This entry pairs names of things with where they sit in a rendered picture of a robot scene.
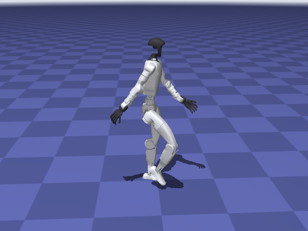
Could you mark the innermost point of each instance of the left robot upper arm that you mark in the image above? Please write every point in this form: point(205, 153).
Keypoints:
point(165, 82)

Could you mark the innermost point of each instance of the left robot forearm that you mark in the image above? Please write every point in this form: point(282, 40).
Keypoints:
point(174, 93)

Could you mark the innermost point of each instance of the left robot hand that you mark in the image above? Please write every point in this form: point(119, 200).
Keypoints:
point(189, 104)

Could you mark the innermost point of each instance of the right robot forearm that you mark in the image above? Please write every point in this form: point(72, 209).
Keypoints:
point(133, 94)

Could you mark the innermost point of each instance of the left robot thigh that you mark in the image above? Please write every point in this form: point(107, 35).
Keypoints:
point(151, 142)

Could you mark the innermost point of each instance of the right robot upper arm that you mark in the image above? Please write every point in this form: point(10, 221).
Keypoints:
point(148, 70)

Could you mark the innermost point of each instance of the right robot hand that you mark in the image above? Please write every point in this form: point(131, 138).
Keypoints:
point(117, 114)

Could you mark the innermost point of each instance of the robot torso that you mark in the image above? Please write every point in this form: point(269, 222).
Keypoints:
point(151, 86)

